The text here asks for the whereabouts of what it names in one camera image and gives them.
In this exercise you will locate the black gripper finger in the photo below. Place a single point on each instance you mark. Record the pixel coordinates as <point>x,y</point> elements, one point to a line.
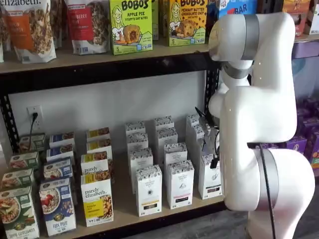
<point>205,124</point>
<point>214,161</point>

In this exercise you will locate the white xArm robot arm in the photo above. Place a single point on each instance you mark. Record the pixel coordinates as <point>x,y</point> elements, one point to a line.
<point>261,99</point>

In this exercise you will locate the white box green strip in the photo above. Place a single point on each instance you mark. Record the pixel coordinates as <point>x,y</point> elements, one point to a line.
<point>210,184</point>
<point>192,119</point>
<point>208,147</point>
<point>198,139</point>

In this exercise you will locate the white box pink strip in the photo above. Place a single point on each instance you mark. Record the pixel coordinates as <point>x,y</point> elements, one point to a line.
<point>175,153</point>
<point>163,122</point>
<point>167,137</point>
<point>180,184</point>

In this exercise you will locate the white box yellow strip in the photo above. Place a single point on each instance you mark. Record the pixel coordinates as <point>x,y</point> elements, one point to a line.
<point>149,191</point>
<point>135,127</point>
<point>137,140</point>
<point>139,159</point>

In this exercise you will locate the purple Annie's box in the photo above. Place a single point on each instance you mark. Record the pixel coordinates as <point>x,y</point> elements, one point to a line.
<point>312,149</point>
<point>310,125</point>
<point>296,145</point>
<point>309,108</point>

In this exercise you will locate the white yellow purely elizabeth box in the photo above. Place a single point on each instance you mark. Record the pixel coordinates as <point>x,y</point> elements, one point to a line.
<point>99,145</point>
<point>94,163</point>
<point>98,133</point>
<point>97,199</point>

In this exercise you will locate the yellow Bobo's peanut butter box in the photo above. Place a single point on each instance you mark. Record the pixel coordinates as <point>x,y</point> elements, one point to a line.
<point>189,15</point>

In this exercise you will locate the green Bobo's apple pie box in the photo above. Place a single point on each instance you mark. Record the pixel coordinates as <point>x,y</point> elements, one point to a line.
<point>155,20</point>
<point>129,15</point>

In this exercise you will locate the blue Z Bar box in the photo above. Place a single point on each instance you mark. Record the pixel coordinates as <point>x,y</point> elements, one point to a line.
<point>239,7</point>

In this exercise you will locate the orange snack box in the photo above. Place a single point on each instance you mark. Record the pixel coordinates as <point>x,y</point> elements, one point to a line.
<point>296,15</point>

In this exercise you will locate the blue flax plus oatmeal box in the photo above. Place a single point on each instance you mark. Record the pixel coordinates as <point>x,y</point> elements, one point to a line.
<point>62,139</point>
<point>57,169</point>
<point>57,209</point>
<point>59,152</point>

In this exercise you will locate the white snack box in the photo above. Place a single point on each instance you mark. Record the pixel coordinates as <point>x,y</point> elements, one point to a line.
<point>313,17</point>

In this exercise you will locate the green apple cinnamon oatmeal box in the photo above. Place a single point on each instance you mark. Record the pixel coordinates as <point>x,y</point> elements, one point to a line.
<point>16,178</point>
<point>23,160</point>
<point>17,214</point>
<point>32,142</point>

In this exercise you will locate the red label granola bag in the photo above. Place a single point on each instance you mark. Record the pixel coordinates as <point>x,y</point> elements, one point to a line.
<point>82,25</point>

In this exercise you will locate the orange label granola bag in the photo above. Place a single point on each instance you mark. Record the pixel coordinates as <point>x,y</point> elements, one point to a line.
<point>25,30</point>

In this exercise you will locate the white wall outlet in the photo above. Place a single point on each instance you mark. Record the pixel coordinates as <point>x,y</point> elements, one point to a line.
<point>35,109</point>

